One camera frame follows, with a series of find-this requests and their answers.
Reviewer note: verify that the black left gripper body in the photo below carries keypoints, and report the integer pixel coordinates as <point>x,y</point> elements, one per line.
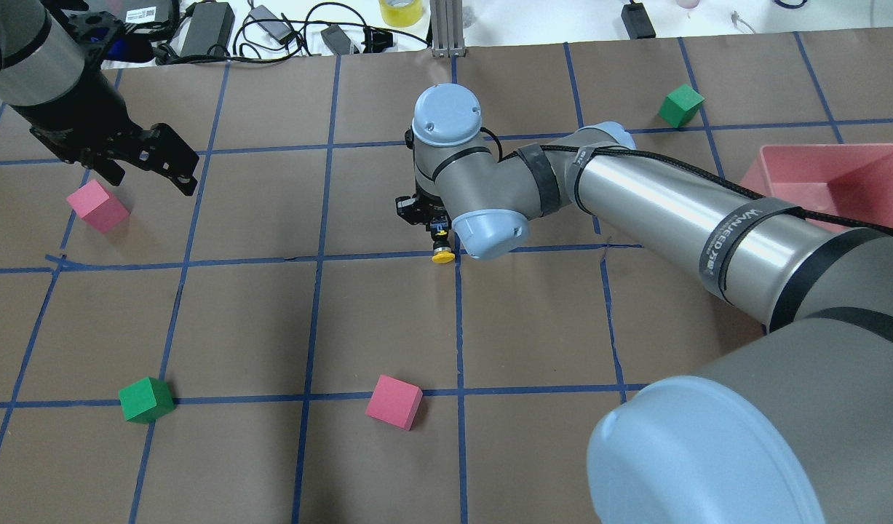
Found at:
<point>66,116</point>

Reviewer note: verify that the yellow tape roll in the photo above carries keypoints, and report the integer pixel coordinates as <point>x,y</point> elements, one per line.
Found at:
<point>401,14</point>

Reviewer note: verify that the pink plastic bin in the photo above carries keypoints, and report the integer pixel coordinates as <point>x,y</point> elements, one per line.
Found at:
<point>852,181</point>

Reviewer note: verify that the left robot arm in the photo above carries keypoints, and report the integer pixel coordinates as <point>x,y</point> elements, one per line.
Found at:
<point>50,73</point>

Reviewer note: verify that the pink cube far side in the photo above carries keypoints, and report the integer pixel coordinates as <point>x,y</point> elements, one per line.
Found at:
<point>98,207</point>

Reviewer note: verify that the aluminium frame post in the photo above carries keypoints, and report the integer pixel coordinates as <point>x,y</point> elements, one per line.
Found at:
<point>446,24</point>

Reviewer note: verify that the black power adapter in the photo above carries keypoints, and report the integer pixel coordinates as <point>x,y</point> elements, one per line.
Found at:
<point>209,28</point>

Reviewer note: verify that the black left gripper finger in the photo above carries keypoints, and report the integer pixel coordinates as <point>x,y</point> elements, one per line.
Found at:
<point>112,172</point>
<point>162,150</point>

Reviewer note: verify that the pink cube near bases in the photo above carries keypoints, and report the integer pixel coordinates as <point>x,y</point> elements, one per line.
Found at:
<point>394,402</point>

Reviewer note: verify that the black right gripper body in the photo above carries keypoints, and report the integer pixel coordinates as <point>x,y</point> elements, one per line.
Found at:
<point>418,212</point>

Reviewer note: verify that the green cube near base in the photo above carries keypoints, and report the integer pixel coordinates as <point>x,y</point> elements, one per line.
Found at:
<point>146,400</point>

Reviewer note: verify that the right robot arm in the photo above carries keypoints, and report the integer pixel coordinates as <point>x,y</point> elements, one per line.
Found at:
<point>794,427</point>

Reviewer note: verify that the yellow push button switch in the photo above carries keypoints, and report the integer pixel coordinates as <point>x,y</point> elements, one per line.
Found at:
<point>442,251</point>

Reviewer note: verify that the green cube near bin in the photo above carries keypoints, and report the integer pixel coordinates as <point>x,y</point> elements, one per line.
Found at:
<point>680,106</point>

